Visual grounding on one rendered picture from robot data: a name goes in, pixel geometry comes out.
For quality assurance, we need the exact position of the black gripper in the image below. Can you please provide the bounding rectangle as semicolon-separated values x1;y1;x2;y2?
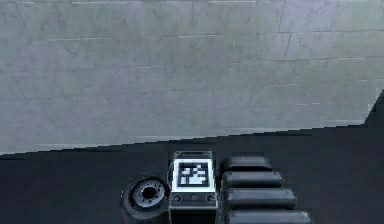
119;175;172;224

